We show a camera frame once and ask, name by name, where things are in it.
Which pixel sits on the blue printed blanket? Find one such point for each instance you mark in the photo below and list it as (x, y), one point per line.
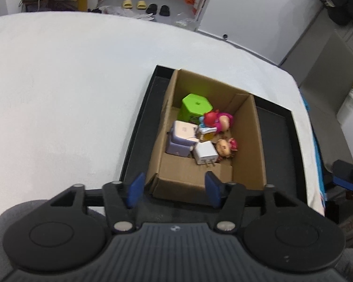
(320, 170)

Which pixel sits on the brown cardboard box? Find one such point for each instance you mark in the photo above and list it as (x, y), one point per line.
(247, 152)

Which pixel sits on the green hexagonal box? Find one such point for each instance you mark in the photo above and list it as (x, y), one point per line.
(194, 104)

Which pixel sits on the clear plastic bag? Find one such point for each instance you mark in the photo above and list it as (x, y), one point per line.
(185, 22)

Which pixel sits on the black slipper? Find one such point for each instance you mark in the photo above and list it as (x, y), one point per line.
(164, 10)
(152, 8)

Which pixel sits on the brown-haired doll figurine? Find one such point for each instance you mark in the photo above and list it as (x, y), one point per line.
(223, 147)

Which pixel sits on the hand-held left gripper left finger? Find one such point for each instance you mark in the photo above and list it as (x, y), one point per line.
(135, 191)

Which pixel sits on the orange floor item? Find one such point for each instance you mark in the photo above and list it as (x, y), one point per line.
(190, 0)

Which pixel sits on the white plastic bag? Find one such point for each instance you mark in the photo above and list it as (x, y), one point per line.
(120, 10)

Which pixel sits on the red-hat figurine with yellow mug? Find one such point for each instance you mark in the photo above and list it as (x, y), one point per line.
(210, 119)

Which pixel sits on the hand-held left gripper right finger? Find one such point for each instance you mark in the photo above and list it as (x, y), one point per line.
(213, 189)

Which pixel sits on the white charger plug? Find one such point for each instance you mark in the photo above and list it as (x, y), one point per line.
(204, 151)

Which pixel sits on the black tray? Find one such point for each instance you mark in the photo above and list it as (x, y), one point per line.
(278, 152)

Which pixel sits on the person's grey trousers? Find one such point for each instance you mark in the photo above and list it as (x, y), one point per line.
(6, 220)

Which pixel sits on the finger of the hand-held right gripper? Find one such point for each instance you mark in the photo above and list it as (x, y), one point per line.
(350, 169)
(344, 182)

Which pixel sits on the white lavender block toy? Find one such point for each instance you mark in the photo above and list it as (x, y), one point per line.
(182, 132)

